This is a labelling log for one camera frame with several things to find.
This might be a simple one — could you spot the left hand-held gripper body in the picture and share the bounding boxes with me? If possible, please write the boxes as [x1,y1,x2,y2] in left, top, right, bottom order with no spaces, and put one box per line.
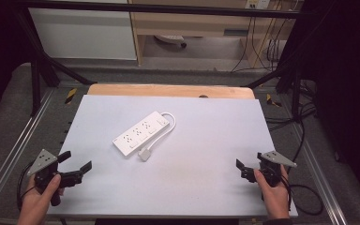
[27,148,84,207]

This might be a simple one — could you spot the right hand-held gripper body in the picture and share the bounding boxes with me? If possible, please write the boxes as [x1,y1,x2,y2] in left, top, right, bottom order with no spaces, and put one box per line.
[240,150,298,188]

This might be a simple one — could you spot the person's right hand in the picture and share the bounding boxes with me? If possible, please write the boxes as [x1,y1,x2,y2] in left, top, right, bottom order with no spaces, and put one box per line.
[253,164,291,220]

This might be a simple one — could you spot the person's left hand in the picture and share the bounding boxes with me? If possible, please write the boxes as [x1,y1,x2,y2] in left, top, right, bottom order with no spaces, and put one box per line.
[16,173,66,225]

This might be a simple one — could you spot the yellow black tape strip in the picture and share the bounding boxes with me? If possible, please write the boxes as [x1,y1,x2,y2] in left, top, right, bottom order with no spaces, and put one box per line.
[265,93,283,108]
[64,87,78,105]

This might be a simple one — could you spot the white plug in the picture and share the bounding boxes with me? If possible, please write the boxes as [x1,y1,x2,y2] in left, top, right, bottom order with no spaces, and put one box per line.
[137,147,152,162]

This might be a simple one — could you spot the white power strip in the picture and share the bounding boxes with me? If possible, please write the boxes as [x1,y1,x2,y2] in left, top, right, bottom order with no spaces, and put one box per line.
[112,110,172,158]

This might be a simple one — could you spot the wooden table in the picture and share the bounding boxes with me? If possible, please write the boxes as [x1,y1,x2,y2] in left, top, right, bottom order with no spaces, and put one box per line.
[86,82,256,100]

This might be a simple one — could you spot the white cabinet panel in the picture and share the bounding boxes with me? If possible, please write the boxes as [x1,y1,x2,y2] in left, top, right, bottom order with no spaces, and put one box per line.
[27,0,138,61]

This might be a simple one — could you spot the light wooden desk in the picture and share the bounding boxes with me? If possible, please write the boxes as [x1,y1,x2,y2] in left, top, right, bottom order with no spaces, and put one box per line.
[127,0,298,68]

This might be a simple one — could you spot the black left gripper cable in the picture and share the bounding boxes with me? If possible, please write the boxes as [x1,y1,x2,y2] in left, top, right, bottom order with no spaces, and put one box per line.
[16,161,38,212]

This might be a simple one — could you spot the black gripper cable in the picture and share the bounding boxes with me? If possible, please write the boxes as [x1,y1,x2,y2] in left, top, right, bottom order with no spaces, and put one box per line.
[16,161,38,212]
[280,171,324,217]

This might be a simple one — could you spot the aluminium floor rail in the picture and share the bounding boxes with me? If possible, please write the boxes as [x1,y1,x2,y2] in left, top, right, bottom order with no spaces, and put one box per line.
[0,89,54,214]
[292,123,349,225]

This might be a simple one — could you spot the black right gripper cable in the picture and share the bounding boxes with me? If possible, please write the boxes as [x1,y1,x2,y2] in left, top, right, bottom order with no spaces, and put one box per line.
[280,171,324,217]

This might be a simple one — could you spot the black floor cables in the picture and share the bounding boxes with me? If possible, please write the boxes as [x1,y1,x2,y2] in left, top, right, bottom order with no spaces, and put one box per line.
[263,79,320,176]

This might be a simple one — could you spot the white power strip cable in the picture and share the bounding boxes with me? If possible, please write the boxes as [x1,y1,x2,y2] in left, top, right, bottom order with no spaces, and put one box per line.
[145,112,177,152]

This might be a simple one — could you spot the hanging black cables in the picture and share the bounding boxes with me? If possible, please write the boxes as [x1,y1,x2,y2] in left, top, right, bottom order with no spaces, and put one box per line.
[230,15,290,73]

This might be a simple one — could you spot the white wall socket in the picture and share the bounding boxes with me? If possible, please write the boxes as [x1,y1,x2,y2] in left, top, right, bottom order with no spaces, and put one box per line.
[244,0,272,10]

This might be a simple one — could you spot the black metal frame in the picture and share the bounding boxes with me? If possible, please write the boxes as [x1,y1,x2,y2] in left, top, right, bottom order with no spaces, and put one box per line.
[12,0,308,123]

